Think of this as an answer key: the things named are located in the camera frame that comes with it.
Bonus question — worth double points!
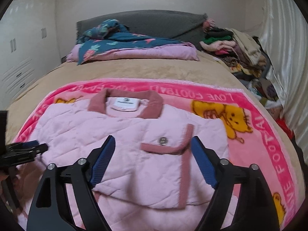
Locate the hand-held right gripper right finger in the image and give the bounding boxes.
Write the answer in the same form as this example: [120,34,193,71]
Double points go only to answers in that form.
[191,136,281,231]

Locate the white satin curtain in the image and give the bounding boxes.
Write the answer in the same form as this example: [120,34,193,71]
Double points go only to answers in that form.
[259,0,308,150]

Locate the beige bed sheet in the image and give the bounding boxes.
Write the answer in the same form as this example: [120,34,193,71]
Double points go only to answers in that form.
[5,55,306,198]

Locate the white wardrobe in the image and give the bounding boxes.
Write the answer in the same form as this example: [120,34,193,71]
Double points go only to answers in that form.
[0,0,60,104]

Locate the pile of assorted clothes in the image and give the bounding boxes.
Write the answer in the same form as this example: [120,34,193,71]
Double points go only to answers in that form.
[200,19,293,137]

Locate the pink quilted jacket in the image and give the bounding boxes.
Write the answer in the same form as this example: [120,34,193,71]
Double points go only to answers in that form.
[14,88,231,231]

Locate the pink printed blanket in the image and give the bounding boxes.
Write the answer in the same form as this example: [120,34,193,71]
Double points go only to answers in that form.
[11,78,301,231]

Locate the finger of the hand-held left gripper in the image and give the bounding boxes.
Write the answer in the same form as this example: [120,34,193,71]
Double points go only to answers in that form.
[6,140,39,150]
[0,144,48,165]

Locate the grey headboard cover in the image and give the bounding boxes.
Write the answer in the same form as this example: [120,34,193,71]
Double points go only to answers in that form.
[76,10,210,51]

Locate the crumpled blue floral cloth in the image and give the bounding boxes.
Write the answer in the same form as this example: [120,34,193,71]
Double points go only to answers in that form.
[80,19,131,40]

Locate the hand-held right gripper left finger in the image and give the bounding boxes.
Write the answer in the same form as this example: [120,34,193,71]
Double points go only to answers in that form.
[26,135,115,231]

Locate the blue floral pink quilt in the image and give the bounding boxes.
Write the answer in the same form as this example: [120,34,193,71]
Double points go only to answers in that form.
[66,32,200,65]

